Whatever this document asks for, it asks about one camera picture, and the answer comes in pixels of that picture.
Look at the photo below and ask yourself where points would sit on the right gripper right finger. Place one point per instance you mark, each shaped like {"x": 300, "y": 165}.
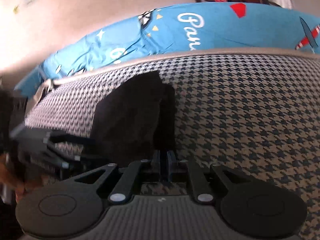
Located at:
{"x": 189, "y": 172}

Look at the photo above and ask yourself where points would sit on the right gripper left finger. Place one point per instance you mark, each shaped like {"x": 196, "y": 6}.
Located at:
{"x": 138, "y": 173}

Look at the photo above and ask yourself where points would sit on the person's left hand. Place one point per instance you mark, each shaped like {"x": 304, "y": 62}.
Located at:
{"x": 21, "y": 188}

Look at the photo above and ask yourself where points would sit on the houndstooth mattress cover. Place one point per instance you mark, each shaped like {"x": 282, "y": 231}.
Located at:
{"x": 256, "y": 113}

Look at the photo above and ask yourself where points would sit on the black garment red print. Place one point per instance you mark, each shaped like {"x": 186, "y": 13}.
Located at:
{"x": 134, "y": 121}

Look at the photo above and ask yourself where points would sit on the blue cartoon print bedsheet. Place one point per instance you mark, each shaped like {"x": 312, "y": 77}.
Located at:
{"x": 184, "y": 27}

